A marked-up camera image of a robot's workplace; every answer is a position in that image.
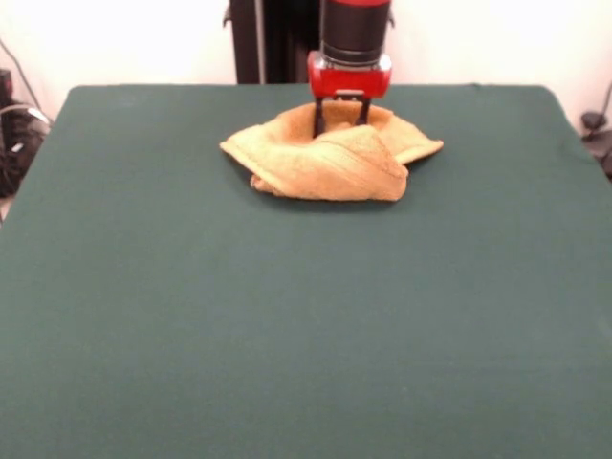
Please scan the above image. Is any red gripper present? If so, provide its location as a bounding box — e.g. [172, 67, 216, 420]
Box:
[306, 50, 394, 141]

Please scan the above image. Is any dark green table cloth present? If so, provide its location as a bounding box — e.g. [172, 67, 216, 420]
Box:
[0, 83, 612, 459]

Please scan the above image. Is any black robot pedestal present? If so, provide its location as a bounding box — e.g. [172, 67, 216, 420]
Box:
[222, 0, 396, 86]

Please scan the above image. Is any yellow terry towel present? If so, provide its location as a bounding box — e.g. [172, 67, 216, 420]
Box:
[218, 103, 445, 203]

